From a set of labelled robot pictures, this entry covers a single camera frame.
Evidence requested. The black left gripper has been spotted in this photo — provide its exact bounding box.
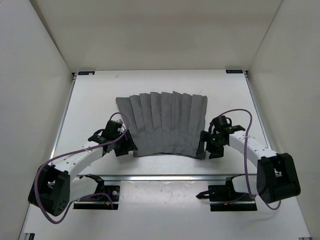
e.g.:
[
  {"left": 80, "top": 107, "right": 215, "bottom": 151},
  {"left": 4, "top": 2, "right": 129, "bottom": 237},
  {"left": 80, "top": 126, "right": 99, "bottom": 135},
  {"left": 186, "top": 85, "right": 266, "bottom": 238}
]
[{"left": 113, "top": 128, "right": 138, "bottom": 156}]

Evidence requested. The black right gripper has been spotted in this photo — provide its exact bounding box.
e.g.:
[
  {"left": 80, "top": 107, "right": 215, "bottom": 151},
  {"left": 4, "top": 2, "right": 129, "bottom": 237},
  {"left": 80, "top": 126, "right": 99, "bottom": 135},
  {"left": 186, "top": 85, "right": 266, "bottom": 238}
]
[{"left": 196, "top": 131, "right": 226, "bottom": 159}]

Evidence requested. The grey pleated skirt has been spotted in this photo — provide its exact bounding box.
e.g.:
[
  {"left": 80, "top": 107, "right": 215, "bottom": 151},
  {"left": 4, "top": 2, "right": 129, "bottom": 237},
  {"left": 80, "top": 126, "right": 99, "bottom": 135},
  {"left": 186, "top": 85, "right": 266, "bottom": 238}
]
[{"left": 115, "top": 91, "right": 208, "bottom": 160}]

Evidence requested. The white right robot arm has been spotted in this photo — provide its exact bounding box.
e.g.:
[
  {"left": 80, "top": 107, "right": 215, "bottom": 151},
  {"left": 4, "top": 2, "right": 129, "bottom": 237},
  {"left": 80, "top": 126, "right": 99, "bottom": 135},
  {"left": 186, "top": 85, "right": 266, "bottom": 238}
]
[{"left": 196, "top": 115, "right": 301, "bottom": 204}]

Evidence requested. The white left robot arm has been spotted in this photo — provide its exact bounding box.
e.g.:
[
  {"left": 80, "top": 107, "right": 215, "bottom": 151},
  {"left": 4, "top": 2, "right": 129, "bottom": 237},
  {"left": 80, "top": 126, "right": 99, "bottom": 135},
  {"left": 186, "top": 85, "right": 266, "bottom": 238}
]
[{"left": 28, "top": 120, "right": 138, "bottom": 217}]

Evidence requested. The left blue corner label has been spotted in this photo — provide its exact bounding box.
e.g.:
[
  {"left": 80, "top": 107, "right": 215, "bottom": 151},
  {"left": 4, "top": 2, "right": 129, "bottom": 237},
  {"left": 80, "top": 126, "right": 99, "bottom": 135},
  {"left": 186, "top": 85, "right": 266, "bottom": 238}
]
[{"left": 77, "top": 71, "right": 95, "bottom": 76}]

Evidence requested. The blue corner label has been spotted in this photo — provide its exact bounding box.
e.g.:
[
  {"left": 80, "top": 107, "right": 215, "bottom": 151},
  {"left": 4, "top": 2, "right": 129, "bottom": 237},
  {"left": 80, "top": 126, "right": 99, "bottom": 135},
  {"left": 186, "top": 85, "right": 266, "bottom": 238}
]
[
  {"left": 225, "top": 69, "right": 244, "bottom": 74},
  {"left": 77, "top": 71, "right": 95, "bottom": 76}
]

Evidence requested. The right blue corner label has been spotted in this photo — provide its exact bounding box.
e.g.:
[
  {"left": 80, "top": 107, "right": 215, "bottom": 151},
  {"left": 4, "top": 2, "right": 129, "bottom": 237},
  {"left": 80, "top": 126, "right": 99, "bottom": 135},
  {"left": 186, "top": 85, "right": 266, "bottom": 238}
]
[{"left": 225, "top": 69, "right": 244, "bottom": 74}]

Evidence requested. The aluminium table edge rail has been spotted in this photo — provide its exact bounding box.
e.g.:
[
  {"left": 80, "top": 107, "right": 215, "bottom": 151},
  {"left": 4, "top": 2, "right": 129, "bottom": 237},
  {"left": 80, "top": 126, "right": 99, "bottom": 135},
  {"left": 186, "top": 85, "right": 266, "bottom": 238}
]
[{"left": 77, "top": 172, "right": 261, "bottom": 183}]

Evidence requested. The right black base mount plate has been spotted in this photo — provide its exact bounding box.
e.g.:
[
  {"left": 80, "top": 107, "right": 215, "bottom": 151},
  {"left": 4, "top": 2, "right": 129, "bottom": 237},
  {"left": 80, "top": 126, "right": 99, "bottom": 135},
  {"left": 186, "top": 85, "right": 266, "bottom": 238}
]
[{"left": 195, "top": 174, "right": 258, "bottom": 212}]

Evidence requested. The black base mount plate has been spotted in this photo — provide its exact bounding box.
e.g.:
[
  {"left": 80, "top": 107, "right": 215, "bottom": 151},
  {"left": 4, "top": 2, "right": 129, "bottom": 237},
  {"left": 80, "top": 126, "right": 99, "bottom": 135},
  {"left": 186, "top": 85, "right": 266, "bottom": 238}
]
[
  {"left": 73, "top": 181, "right": 121, "bottom": 211},
  {"left": 195, "top": 174, "right": 258, "bottom": 212}
]

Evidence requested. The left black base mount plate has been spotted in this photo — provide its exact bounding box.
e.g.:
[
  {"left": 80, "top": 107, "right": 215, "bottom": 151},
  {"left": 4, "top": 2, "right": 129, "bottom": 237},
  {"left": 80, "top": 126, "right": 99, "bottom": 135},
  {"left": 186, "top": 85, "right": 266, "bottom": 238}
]
[{"left": 73, "top": 181, "right": 121, "bottom": 211}]

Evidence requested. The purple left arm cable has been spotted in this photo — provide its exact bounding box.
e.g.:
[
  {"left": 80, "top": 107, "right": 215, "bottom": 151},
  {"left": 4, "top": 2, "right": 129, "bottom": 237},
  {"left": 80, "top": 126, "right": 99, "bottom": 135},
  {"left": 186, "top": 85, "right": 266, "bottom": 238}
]
[{"left": 32, "top": 112, "right": 130, "bottom": 224}]

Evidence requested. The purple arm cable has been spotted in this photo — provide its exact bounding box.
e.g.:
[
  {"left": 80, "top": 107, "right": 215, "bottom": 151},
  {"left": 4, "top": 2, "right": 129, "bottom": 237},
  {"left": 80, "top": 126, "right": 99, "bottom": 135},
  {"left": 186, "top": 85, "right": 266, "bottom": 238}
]
[
  {"left": 32, "top": 112, "right": 130, "bottom": 224},
  {"left": 219, "top": 108, "right": 282, "bottom": 210}
]

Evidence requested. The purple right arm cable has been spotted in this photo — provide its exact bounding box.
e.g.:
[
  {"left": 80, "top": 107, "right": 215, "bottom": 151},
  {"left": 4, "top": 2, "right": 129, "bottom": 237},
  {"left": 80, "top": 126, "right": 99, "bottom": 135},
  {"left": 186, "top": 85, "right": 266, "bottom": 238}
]
[{"left": 219, "top": 108, "right": 282, "bottom": 210}]

